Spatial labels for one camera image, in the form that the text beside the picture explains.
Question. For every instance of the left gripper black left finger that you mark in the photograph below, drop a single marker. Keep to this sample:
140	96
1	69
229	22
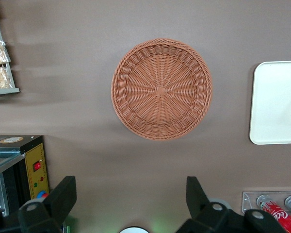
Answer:
51	213

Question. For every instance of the clear acrylic bottle rack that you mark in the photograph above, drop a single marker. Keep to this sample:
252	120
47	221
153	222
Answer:
248	201

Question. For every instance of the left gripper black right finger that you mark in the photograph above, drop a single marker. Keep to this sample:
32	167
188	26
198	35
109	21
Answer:
203	218

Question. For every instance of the cream rectangular tray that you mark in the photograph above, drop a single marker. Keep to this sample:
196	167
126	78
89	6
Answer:
276	104

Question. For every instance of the tray of packaged snacks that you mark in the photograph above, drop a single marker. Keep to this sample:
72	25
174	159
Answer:
11	82

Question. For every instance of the round brown wicker basket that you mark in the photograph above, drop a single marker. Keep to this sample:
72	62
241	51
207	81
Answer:
161	89

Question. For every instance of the black food warmer cabinet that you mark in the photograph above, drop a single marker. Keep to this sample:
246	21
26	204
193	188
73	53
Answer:
34	174

